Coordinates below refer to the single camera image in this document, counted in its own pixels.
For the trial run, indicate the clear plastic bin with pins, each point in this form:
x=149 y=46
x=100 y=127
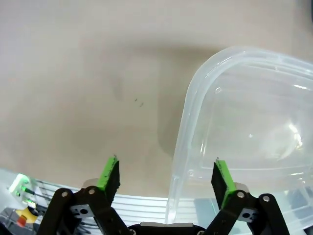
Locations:
x=193 y=102

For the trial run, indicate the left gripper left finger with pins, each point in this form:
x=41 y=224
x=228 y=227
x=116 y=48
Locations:
x=107 y=181

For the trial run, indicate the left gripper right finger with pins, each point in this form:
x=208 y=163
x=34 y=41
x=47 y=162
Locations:
x=225 y=186

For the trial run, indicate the white power adapter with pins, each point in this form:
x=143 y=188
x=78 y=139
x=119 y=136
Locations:
x=20 y=184

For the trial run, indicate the yellow red emergency stop button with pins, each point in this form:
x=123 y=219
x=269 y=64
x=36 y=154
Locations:
x=24 y=216

